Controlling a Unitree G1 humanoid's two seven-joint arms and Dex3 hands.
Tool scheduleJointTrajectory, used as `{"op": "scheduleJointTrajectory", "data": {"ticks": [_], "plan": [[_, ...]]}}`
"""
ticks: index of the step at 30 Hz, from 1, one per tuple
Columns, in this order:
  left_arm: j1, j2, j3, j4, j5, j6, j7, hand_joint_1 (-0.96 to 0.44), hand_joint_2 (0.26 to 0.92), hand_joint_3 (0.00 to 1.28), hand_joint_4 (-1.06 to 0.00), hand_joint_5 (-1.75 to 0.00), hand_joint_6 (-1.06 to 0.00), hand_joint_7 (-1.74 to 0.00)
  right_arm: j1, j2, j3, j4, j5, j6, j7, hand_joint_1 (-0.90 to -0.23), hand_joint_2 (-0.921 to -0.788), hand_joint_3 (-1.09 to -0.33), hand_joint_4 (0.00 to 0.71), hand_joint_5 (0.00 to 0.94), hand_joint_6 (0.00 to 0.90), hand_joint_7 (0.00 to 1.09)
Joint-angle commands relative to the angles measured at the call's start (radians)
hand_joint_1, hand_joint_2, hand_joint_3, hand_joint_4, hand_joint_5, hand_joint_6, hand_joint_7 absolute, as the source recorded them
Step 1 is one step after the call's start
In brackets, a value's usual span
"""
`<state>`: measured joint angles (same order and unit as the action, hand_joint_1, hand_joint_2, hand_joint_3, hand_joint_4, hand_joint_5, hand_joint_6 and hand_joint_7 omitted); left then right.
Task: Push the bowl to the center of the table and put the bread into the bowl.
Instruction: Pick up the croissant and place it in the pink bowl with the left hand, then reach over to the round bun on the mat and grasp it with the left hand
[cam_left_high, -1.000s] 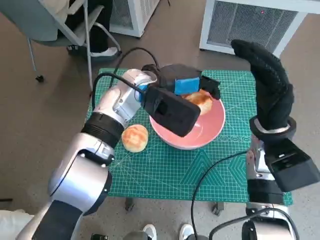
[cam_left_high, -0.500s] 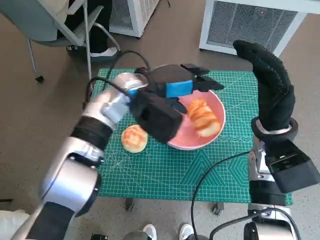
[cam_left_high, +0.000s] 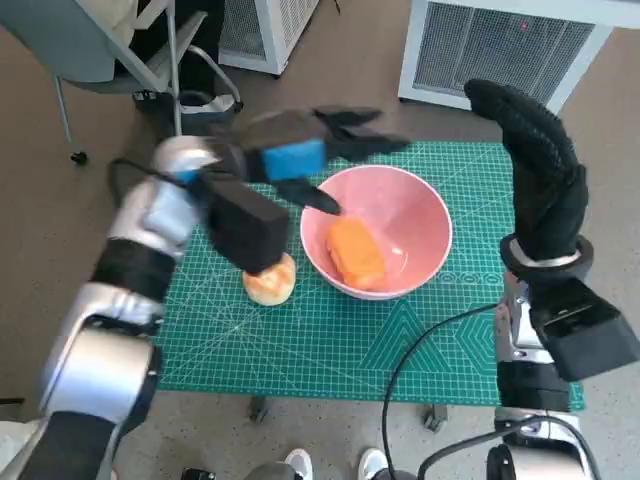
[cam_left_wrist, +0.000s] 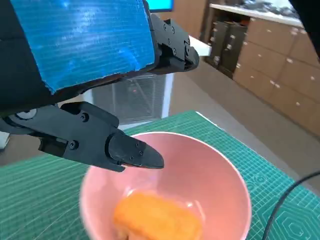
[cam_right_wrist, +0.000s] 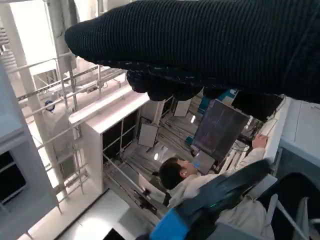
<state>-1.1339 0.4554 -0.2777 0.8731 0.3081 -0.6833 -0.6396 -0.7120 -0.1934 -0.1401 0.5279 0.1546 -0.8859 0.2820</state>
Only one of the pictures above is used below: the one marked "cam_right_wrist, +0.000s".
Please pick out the grey chair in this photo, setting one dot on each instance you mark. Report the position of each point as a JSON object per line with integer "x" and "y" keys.
{"x": 262, "y": 185}

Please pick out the small white vented unit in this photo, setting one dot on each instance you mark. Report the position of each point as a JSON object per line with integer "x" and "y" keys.
{"x": 92, "y": 150}

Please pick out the person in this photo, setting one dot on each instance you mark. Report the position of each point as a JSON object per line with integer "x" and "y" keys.
{"x": 175, "y": 172}

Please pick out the dark computer monitor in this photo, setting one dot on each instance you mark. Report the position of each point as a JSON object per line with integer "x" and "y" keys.
{"x": 220, "y": 127}

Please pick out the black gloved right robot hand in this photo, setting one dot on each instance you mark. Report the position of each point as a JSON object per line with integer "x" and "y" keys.
{"x": 200, "y": 42}

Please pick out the black computer monitor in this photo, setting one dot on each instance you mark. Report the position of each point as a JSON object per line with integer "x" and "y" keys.
{"x": 257, "y": 107}

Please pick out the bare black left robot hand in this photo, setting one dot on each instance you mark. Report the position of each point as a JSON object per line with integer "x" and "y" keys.
{"x": 170, "y": 225}

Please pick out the white pipe frame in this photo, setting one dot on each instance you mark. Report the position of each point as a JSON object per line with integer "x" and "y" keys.
{"x": 41, "y": 117}

